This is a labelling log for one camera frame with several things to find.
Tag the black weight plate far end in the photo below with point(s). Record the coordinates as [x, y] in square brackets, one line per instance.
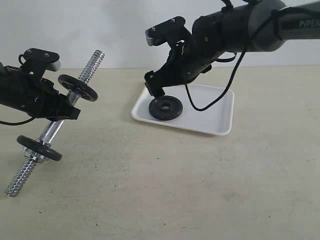
[38, 147]

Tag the white rectangular plastic tray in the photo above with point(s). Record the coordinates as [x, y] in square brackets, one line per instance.
[217, 120]

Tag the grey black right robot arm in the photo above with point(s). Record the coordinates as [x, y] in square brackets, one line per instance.
[256, 26]

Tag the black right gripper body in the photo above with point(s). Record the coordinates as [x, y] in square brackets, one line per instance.
[190, 58]

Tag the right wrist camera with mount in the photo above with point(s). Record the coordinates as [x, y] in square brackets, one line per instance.
[171, 31]

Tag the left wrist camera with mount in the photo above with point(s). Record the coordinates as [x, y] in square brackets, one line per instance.
[38, 61]

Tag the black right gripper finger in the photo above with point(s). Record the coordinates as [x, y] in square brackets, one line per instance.
[155, 81]

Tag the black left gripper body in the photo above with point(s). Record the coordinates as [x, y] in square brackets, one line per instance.
[23, 93]

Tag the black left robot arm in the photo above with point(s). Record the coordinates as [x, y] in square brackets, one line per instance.
[33, 95]

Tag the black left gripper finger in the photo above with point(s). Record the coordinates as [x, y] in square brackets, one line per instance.
[66, 112]
[61, 101]

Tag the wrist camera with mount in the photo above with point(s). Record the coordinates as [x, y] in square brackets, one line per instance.
[171, 31]
[38, 61]

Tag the chrome threaded dumbbell bar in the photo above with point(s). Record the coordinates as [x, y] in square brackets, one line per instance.
[52, 128]

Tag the black weight plate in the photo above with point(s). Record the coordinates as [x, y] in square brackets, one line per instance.
[78, 87]
[165, 108]

